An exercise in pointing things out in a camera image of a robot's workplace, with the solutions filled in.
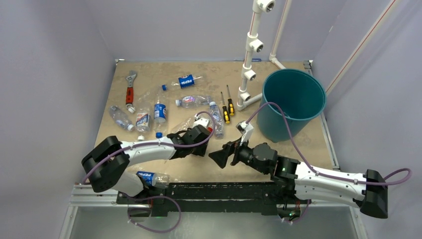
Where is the left yellow-black screwdriver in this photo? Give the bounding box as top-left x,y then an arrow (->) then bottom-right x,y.
220,92 -> 230,124

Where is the Pepsi bottle near base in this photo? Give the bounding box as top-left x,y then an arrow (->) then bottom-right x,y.
136,171 -> 170,189

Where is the right yellow-black screwdriver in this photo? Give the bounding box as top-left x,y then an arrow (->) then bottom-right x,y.
226,85 -> 235,116

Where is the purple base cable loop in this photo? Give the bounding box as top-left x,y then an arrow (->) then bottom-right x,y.
126,195 -> 182,234

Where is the red handled adjustable wrench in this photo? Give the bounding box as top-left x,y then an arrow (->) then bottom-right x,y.
125,70 -> 137,113

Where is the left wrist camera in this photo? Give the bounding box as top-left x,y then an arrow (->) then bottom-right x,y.
193,117 -> 212,132

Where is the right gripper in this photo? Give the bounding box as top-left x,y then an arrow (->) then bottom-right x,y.
209,134 -> 269,175

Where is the Pepsi bottle at back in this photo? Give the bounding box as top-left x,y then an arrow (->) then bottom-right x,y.
171,74 -> 205,89

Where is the small clear bottle far left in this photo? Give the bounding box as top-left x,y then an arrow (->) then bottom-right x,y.
108,106 -> 135,131

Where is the clear bottle red logo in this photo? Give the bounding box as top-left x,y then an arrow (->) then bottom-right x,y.
175,95 -> 212,108

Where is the teal plastic bin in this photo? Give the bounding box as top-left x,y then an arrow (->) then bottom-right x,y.
257,69 -> 326,142

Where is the Pepsi bottle blue cap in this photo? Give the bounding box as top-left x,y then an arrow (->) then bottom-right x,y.
153,86 -> 168,138

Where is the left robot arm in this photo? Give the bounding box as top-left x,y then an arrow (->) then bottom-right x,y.
81,125 -> 211,204

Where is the white PVC pipe stand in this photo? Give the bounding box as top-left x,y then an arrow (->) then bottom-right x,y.
236,0 -> 275,111

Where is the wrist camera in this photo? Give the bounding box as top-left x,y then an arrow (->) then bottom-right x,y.
193,117 -> 212,132
236,121 -> 254,145

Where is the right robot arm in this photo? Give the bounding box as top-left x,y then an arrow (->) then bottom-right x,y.
209,140 -> 388,219

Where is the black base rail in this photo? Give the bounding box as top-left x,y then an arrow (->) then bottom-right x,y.
116,182 -> 298,217

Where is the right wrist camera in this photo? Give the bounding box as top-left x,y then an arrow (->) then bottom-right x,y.
236,121 -> 254,145

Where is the clear bottle blue-orange label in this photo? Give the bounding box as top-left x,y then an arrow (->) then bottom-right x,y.
135,100 -> 151,141

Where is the white pipe on wall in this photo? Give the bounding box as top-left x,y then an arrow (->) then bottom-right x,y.
269,0 -> 293,69

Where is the clear bottle light-blue cap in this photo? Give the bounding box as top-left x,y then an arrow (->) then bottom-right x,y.
209,101 -> 224,139

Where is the yellow-black screwdriver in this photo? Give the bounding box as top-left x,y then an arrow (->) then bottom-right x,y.
220,92 -> 230,124
226,85 -> 235,116

